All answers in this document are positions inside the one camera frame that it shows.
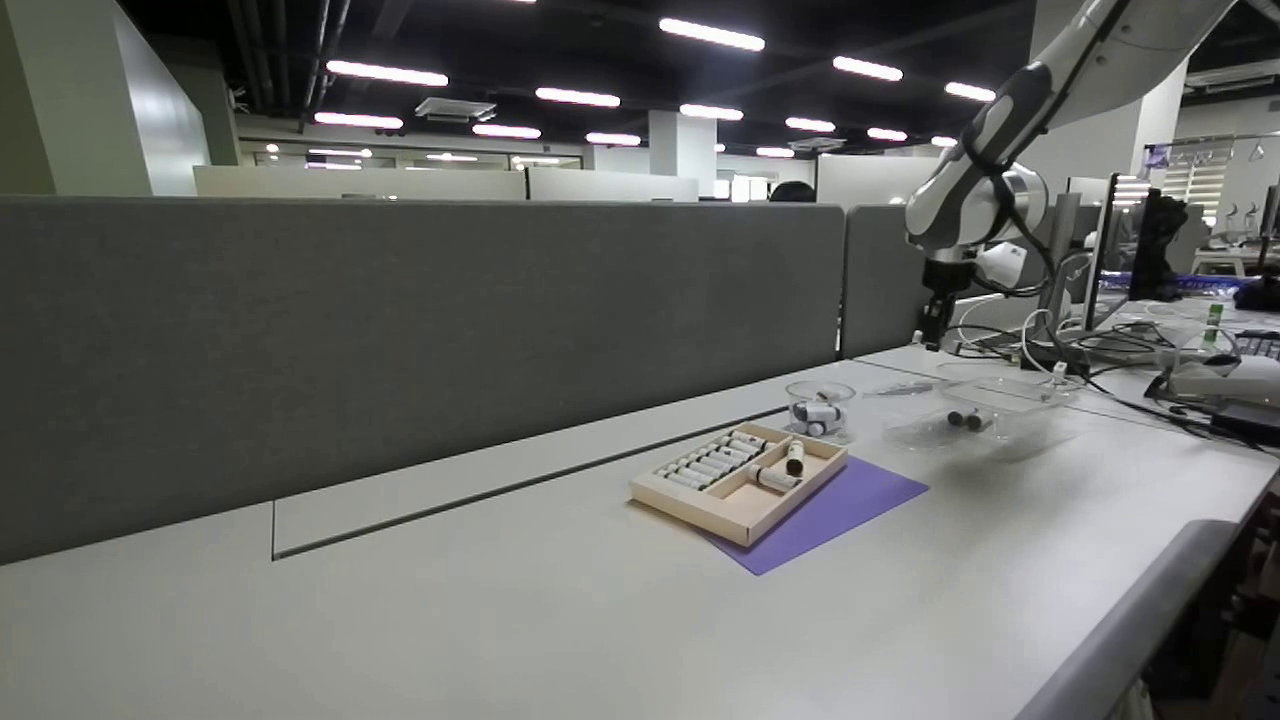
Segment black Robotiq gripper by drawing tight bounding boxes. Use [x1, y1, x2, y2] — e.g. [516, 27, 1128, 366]
[917, 255, 981, 358]

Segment long grey desk partition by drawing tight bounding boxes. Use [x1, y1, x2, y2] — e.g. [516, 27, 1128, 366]
[0, 198, 851, 565]

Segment wooden compartment tray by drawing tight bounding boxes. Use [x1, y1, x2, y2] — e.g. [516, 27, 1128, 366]
[627, 420, 851, 551]

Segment small clear bottle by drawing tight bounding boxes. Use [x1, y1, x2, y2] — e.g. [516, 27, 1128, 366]
[1202, 292, 1232, 359]

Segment green structural pillar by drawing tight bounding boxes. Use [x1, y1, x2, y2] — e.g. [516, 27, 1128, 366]
[0, 0, 215, 206]

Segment ceiling air vent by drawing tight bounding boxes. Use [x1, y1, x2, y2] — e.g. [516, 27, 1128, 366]
[413, 93, 499, 134]

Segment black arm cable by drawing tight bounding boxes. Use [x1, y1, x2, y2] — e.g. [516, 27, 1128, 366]
[990, 139, 1060, 292]

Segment thin black monitor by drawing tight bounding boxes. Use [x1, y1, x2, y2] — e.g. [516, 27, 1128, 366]
[1079, 171, 1126, 336]

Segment black desk device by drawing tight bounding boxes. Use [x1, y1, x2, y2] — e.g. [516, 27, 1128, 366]
[1128, 187, 1212, 303]

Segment tangled cable bundle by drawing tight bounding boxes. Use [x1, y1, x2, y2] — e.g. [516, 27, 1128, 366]
[949, 309, 1182, 390]

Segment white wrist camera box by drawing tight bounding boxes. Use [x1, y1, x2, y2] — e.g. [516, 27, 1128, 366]
[978, 238, 1039, 295]

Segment large clear petri dish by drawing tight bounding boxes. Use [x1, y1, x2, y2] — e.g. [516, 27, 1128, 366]
[874, 413, 970, 462]

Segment short grey desk partition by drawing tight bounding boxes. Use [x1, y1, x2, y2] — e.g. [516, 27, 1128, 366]
[842, 206, 939, 359]

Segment round glass bowl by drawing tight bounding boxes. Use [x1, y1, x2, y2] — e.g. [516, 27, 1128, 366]
[784, 378, 862, 445]

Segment purple paper mat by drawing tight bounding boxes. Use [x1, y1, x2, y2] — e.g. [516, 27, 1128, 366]
[716, 455, 935, 582]

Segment white cable box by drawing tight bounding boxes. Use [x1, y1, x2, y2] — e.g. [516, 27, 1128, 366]
[949, 284, 1052, 343]

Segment white cubicle panel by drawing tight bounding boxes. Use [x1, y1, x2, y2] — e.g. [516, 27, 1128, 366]
[811, 154, 956, 212]
[191, 162, 533, 206]
[525, 164, 703, 209]

